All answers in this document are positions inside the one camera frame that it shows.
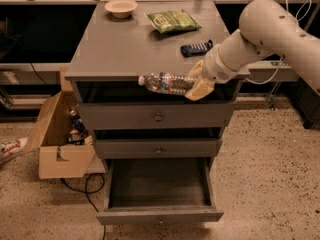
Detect grey open bottom drawer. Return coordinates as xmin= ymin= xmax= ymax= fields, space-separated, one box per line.
xmin=97 ymin=158 xmax=223 ymax=225

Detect grey top drawer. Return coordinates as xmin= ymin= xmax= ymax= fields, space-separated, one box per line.
xmin=78 ymin=102 xmax=234 ymax=130

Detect metal diagonal stand rod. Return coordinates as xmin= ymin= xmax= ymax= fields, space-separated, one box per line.
xmin=266 ymin=82 xmax=281 ymax=111

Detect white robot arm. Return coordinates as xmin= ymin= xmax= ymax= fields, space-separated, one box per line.
xmin=185 ymin=0 xmax=320 ymax=101

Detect dark blue snack bar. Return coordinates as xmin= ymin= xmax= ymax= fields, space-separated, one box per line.
xmin=180 ymin=40 xmax=213 ymax=57

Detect white red sneaker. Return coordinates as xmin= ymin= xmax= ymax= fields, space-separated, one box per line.
xmin=0 ymin=137 xmax=28 ymax=164

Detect white hanging cable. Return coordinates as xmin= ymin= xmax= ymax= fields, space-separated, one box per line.
xmin=245 ymin=0 xmax=314 ymax=86

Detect clear plastic water bottle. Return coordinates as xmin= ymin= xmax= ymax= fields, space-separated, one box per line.
xmin=138 ymin=72 xmax=196 ymax=96

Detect grey middle drawer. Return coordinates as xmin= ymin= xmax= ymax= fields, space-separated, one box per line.
xmin=95 ymin=138 xmax=222 ymax=159

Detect open cardboard box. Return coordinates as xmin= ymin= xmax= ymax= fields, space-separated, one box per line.
xmin=23 ymin=67 xmax=104 ymax=179

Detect green chip bag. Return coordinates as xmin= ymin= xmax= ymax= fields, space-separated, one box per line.
xmin=146 ymin=10 xmax=201 ymax=34

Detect items inside cardboard box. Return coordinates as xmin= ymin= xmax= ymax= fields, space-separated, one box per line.
xmin=67 ymin=110 xmax=93 ymax=145

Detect beige bowl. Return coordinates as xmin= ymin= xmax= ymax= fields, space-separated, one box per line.
xmin=105 ymin=0 xmax=138 ymax=19

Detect grey wooden drawer cabinet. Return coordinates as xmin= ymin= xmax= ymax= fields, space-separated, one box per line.
xmin=65 ymin=0 xmax=251 ymax=172

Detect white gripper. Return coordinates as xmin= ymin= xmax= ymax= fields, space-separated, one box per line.
xmin=185 ymin=45 xmax=238 ymax=101

